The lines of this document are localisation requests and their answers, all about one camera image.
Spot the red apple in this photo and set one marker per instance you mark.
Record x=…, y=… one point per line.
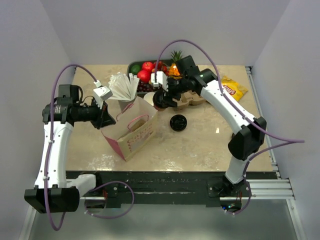
x=148, y=66
x=144, y=76

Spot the green lime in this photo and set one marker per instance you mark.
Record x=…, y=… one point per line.
x=135, y=69

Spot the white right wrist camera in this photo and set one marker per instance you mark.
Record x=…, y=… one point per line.
x=159, y=80

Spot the purple grape bunch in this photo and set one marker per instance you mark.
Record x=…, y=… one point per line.
x=144, y=87

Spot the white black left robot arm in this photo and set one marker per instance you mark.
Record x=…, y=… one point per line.
x=52, y=191

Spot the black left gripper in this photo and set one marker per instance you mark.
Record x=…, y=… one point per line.
x=103, y=118

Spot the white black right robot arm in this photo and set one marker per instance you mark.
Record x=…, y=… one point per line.
x=248, y=130

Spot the red cherry cluster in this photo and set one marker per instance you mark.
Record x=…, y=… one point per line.
x=160, y=67

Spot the yellow chips bag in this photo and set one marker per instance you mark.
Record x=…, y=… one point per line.
x=235, y=89

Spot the black cup lid stack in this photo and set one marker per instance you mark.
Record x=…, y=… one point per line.
x=178, y=122

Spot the white wrapped straw bundle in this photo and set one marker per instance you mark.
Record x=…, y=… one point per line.
x=123, y=87

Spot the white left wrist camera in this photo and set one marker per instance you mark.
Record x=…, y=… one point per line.
x=101, y=93

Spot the black coffee cup lid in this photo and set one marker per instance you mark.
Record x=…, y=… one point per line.
x=157, y=99

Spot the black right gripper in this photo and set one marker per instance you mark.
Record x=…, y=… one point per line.
x=171, y=95

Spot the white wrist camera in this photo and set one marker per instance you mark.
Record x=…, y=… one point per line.
x=159, y=80
x=101, y=93

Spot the pink white paper bag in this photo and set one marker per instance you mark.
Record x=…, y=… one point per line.
x=134, y=127

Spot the grey metal straw holder cup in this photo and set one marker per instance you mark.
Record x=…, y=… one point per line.
x=124, y=105

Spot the orange pineapple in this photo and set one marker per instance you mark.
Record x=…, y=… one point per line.
x=173, y=70

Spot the remaining pulp carrier stack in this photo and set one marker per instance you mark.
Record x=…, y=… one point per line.
x=189, y=98

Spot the brown paper coffee cup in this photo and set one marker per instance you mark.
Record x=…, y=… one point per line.
x=160, y=108

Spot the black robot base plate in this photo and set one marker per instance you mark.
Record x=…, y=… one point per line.
x=165, y=188

